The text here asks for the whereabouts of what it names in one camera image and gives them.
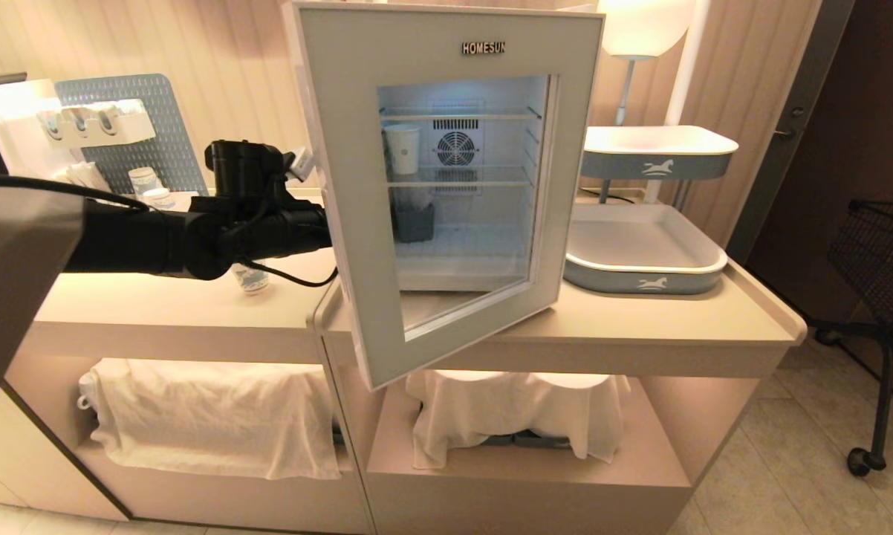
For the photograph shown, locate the white grey serving tray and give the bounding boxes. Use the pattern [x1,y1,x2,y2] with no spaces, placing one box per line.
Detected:
[581,125,740,182]
[562,202,730,296]

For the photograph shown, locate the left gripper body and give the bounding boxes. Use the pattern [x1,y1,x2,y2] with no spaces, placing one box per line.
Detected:
[253,202,334,258]

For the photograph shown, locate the white water dispenser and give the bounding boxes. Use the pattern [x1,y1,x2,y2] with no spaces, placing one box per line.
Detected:
[0,72,62,179]

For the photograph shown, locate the beige counter cabinet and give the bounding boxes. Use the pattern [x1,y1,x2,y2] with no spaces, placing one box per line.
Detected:
[0,187,809,535]

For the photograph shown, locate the black cable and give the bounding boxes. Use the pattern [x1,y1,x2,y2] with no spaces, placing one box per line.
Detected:
[237,256,340,288]

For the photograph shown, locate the white sachet packets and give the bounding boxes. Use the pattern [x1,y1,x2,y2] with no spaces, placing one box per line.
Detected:
[66,161,114,195]

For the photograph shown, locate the white cloth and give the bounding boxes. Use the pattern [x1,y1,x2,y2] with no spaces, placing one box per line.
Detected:
[405,369,632,471]
[77,357,342,482]

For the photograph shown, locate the grey perforated mat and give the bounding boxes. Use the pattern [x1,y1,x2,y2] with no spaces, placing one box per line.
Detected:
[53,73,210,196]

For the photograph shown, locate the dark room door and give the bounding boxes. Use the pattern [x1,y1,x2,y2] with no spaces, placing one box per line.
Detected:
[727,0,893,417]

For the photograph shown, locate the black wire basket cart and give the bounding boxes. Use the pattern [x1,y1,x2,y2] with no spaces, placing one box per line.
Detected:
[814,198,893,478]

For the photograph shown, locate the dark flat box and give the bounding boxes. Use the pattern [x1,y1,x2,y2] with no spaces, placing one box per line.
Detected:
[482,429,572,450]

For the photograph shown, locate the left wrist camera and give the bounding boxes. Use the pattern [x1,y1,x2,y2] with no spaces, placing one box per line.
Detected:
[283,146,316,185]

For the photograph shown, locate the white glass fridge door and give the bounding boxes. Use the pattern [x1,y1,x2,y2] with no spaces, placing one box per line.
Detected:
[282,0,605,392]

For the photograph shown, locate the white table lamp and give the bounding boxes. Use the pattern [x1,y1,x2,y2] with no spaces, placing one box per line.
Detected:
[597,0,697,127]

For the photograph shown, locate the white mini fridge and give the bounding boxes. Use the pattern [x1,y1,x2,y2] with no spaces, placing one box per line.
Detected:
[376,74,566,294]

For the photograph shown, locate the white paper cup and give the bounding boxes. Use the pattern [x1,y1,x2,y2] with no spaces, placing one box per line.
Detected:
[383,123,423,176]

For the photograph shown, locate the wire fridge shelf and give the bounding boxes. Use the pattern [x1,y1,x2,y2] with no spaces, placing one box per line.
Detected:
[386,165,538,189]

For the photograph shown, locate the dark square container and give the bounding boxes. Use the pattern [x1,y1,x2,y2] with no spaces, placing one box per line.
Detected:
[391,201,437,244]

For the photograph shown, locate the black power cord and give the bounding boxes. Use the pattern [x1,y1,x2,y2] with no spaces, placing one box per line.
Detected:
[579,187,638,206]

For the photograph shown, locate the white holder rack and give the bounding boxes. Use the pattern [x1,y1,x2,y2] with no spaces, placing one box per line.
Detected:
[36,98,157,150]

